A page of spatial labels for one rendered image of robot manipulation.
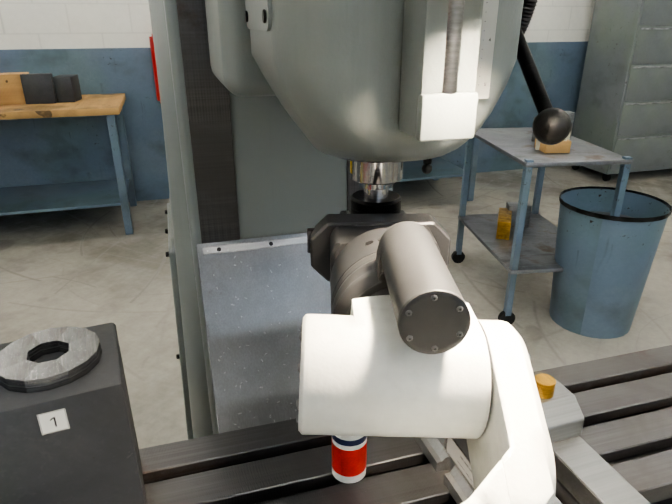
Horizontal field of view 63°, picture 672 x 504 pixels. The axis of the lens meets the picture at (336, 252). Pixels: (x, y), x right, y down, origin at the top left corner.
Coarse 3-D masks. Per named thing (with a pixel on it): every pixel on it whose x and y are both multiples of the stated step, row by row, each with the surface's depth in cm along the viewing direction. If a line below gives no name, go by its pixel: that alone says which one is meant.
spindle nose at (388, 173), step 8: (352, 168) 48; (360, 168) 47; (368, 168) 47; (376, 168) 47; (384, 168) 47; (392, 168) 47; (400, 168) 48; (352, 176) 49; (360, 176) 48; (368, 176) 47; (376, 176) 47; (384, 176) 47; (392, 176) 47; (400, 176) 48; (376, 184) 47; (384, 184) 48
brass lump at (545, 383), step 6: (540, 378) 59; (546, 378) 59; (552, 378) 59; (540, 384) 58; (546, 384) 58; (552, 384) 58; (540, 390) 58; (546, 390) 58; (552, 390) 58; (540, 396) 58; (546, 396) 58; (552, 396) 59
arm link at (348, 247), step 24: (336, 216) 47; (360, 216) 47; (384, 216) 47; (408, 216) 47; (432, 216) 47; (312, 240) 46; (336, 240) 43; (360, 240) 39; (312, 264) 47; (336, 264) 40
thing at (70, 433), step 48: (48, 336) 53; (96, 336) 53; (0, 384) 48; (48, 384) 47; (96, 384) 48; (0, 432) 46; (48, 432) 47; (96, 432) 49; (0, 480) 47; (48, 480) 49; (96, 480) 51
